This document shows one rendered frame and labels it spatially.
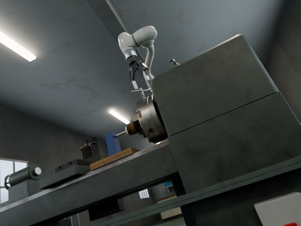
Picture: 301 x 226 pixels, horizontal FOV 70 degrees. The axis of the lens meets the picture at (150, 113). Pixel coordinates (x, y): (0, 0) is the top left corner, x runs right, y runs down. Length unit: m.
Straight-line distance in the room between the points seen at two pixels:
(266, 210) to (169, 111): 0.64
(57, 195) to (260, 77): 1.40
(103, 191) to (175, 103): 0.67
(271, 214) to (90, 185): 0.97
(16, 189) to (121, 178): 0.98
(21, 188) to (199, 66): 1.58
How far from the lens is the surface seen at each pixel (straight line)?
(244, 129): 1.13
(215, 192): 1.04
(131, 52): 1.63
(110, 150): 1.54
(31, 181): 1.99
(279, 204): 1.04
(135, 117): 1.38
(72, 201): 1.54
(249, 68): 1.24
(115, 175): 1.36
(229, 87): 1.20
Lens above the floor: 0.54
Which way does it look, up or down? 23 degrees up
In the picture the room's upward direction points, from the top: 18 degrees counter-clockwise
